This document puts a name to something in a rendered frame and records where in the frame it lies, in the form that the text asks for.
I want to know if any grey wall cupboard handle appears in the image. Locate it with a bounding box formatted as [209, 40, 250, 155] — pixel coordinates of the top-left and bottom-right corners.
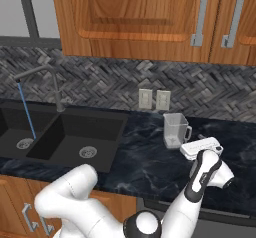
[190, 0, 213, 47]
[220, 0, 250, 49]

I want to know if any blue water stream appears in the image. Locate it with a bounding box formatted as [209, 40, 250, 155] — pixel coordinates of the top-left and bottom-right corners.
[16, 81, 37, 141]

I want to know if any narrow wooden wall cupboard door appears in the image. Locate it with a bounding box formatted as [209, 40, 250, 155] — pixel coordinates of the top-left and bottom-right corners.
[208, 0, 256, 67]

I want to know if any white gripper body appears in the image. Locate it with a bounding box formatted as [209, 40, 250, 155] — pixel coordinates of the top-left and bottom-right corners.
[179, 136, 220, 162]

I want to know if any black double sink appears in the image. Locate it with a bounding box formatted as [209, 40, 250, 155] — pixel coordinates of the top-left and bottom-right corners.
[0, 101, 131, 175]

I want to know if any round metal sink drain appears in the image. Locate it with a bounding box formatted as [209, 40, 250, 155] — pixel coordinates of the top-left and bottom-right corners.
[15, 137, 35, 151]
[78, 145, 98, 160]

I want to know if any grey sink faucet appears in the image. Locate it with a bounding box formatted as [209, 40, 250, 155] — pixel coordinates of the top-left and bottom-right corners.
[12, 64, 73, 113]

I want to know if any wide wooden wall cupboard door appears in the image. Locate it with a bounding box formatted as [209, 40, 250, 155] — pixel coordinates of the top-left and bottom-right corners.
[50, 0, 215, 64]

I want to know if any white wall outlet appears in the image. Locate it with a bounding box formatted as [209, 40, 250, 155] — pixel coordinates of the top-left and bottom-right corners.
[138, 87, 154, 110]
[155, 89, 172, 112]

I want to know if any dark grey dishwasher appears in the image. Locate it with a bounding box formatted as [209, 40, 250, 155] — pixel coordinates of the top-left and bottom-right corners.
[135, 196, 256, 238]

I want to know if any grey base cupboard handle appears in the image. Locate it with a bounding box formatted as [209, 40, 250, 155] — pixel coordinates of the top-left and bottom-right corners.
[21, 202, 38, 233]
[39, 215, 56, 237]

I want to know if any window with dark frame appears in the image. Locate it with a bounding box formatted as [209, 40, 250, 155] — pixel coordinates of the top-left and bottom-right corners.
[0, 0, 63, 49]

